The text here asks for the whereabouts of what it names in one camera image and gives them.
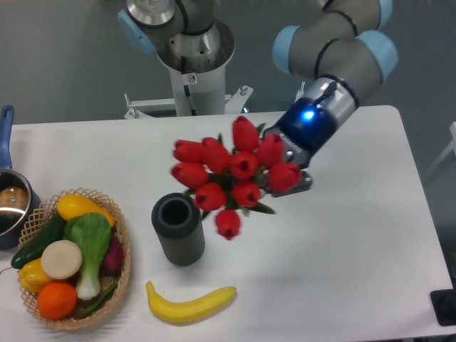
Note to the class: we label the purple sweet potato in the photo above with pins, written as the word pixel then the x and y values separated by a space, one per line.
pixel 113 260

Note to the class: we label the black device at table edge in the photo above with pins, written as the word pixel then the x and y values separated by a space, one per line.
pixel 443 303

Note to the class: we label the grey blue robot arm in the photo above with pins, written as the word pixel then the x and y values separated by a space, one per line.
pixel 344 54

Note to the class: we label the yellow banana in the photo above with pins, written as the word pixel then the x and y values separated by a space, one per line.
pixel 186 312

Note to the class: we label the green bok choy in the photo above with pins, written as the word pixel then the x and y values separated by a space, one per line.
pixel 91 232

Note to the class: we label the green cucumber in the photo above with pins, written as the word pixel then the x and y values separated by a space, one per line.
pixel 32 250

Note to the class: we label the beige round disc food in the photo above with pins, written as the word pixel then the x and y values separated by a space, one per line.
pixel 61 259

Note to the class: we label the white frame at right edge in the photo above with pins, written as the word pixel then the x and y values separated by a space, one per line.
pixel 447 156

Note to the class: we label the red tulip bouquet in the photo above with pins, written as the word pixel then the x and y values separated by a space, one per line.
pixel 228 182

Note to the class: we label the woven wicker basket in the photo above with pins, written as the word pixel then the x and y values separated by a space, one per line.
pixel 38 219

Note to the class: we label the green bean pod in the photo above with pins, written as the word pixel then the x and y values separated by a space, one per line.
pixel 93 307

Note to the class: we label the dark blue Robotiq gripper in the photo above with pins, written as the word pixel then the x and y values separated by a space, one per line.
pixel 304 128

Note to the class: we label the orange fruit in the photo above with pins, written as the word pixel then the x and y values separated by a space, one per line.
pixel 56 300

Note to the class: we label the yellow squash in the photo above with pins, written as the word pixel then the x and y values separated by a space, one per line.
pixel 72 206

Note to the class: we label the yellow bell pepper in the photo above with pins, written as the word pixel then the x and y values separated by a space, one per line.
pixel 32 277

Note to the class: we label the dark grey ribbed vase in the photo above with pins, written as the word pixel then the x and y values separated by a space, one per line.
pixel 178 225

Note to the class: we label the blue handled saucepan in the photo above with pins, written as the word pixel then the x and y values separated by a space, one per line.
pixel 18 198

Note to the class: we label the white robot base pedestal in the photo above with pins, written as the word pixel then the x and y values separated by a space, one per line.
pixel 193 94

